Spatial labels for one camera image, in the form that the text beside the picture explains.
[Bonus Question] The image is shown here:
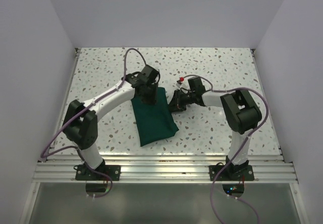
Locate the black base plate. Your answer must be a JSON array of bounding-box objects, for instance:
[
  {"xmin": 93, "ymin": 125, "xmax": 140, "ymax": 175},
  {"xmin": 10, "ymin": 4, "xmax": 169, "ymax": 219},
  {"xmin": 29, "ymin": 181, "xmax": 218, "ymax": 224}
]
[
  {"xmin": 73, "ymin": 164, "xmax": 121, "ymax": 181},
  {"xmin": 208, "ymin": 161, "xmax": 255, "ymax": 181}
]

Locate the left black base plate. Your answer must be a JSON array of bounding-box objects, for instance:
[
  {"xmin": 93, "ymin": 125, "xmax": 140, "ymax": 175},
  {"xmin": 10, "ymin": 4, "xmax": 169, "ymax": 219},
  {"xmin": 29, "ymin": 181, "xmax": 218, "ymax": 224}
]
[{"xmin": 73, "ymin": 164, "xmax": 121, "ymax": 181}]

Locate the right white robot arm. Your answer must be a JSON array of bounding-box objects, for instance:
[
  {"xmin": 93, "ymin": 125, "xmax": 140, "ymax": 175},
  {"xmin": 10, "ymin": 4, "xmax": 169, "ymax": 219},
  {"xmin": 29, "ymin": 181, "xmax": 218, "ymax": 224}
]
[{"xmin": 169, "ymin": 76, "xmax": 262, "ymax": 180}]

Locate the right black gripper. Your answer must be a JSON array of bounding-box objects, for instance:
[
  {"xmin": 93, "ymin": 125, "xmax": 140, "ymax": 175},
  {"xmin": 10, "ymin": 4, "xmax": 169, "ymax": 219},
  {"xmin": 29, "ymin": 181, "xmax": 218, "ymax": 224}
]
[{"xmin": 165, "ymin": 89, "xmax": 195, "ymax": 114}]

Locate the right wrist camera red-capped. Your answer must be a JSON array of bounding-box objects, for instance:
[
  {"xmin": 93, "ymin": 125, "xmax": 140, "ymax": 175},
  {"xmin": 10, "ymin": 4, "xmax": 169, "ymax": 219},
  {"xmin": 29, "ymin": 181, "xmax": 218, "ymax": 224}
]
[{"xmin": 176, "ymin": 77, "xmax": 188, "ymax": 89}]

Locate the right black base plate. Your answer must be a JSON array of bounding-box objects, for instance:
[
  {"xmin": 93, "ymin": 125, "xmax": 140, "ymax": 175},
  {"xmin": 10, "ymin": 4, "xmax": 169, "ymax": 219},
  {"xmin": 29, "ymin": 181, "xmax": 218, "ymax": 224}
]
[{"xmin": 208, "ymin": 161, "xmax": 255, "ymax": 181}]

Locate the green surgical drape cloth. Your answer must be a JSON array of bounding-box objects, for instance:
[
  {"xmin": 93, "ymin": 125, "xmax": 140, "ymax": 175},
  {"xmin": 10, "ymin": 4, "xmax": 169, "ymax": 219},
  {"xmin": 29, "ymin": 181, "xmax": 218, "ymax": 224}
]
[{"xmin": 131, "ymin": 87, "xmax": 179, "ymax": 147}]

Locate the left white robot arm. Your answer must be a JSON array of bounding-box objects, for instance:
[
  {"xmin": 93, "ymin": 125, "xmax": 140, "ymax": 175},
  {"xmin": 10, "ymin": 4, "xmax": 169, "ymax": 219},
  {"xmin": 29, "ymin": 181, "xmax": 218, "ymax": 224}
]
[{"xmin": 62, "ymin": 65, "xmax": 160, "ymax": 180}]

